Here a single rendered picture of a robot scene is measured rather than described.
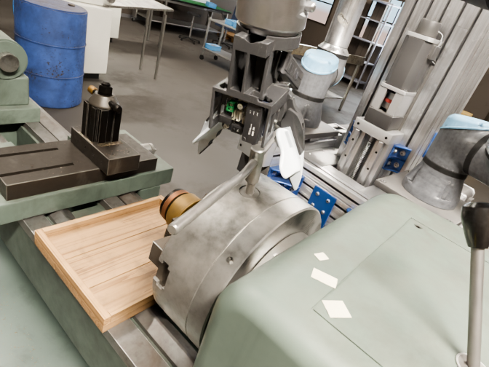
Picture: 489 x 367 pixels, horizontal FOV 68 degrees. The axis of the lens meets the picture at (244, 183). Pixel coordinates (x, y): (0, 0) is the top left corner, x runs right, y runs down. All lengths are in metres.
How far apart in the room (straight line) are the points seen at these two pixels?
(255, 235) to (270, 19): 0.29
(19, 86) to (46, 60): 2.28
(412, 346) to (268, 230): 0.23
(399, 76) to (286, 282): 0.89
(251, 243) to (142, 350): 0.36
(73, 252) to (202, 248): 0.45
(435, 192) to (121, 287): 0.80
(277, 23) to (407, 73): 0.84
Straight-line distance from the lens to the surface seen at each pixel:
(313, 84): 1.24
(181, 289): 0.58
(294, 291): 0.41
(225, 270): 0.53
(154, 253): 0.64
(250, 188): 0.58
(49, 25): 3.72
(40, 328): 1.24
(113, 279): 0.88
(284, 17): 0.39
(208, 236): 0.55
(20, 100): 1.55
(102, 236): 0.99
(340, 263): 0.48
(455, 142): 1.04
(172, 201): 0.75
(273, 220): 0.55
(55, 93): 3.89
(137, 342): 0.81
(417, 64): 1.19
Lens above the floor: 1.52
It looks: 28 degrees down
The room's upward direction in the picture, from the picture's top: 18 degrees clockwise
